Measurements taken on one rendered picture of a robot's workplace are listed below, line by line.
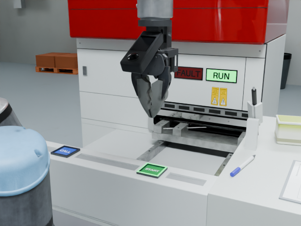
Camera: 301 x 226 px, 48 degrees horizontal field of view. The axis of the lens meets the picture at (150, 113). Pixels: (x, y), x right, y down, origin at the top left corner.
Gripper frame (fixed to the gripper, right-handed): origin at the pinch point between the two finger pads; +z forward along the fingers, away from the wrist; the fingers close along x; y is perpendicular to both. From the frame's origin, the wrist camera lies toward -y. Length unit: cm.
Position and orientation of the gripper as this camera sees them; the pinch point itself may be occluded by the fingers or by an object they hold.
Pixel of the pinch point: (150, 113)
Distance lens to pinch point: 75.3
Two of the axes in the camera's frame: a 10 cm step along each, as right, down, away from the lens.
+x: -9.0, -1.2, 4.2
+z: 0.0, 9.6, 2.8
